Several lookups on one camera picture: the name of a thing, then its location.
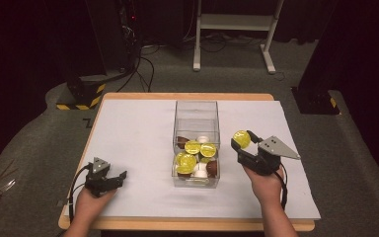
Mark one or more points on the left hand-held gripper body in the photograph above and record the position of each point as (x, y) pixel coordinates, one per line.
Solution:
(98, 179)

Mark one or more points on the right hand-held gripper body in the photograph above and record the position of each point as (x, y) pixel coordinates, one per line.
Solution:
(265, 161)

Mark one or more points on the yellow-lid coffee capsule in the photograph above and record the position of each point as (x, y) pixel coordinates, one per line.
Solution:
(242, 139)

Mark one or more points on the pile of coffee capsules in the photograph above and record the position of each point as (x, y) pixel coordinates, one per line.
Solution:
(194, 158)

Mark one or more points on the clear plastic box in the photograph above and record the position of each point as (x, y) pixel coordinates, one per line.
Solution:
(195, 113)

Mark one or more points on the person's right hand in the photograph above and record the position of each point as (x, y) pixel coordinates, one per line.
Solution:
(266, 187)

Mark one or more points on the person's left hand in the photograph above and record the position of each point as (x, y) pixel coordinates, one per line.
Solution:
(90, 205)

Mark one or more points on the white table mat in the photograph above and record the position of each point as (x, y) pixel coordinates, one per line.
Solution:
(135, 141)

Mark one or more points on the black base with yellow mark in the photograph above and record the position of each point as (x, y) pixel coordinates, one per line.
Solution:
(314, 98)

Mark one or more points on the wooden table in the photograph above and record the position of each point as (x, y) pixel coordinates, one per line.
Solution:
(177, 225)

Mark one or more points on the black base with hazard stripes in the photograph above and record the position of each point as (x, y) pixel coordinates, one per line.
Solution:
(84, 90)

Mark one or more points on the white metal stand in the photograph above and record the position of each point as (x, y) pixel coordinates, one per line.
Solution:
(233, 21)

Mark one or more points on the black equipment column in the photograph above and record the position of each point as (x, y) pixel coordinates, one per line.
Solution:
(115, 33)

